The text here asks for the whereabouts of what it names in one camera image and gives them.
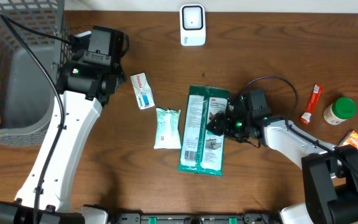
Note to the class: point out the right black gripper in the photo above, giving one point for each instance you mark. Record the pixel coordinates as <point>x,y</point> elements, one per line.
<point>224,126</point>

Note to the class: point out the green white package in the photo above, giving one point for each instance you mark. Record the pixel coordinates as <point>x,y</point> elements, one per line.
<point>202,151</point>

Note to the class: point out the light teal wipes packet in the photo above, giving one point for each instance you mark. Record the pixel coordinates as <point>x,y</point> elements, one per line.
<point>167,133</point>

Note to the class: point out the white green carton box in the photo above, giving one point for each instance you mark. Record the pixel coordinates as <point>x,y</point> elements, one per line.
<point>143,91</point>

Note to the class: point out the orange red stick sachet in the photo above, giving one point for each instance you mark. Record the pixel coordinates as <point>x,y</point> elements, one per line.
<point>313,100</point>

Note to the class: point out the green lid jar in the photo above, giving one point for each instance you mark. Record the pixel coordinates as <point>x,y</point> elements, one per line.
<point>339,111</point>

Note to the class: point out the orange small box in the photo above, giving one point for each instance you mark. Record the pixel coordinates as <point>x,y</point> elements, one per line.
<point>350,139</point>

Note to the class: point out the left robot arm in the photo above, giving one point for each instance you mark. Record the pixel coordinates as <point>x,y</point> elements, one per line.
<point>84,85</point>

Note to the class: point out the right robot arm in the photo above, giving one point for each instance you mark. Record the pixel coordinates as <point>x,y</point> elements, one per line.
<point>330,172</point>

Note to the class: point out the white barcode scanner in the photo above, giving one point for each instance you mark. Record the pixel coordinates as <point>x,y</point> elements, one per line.
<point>192,25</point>

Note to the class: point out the grey plastic mesh basket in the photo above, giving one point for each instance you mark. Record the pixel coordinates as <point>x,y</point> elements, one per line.
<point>26,98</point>

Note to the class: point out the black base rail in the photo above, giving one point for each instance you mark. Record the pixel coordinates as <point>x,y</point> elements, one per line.
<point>248,217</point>

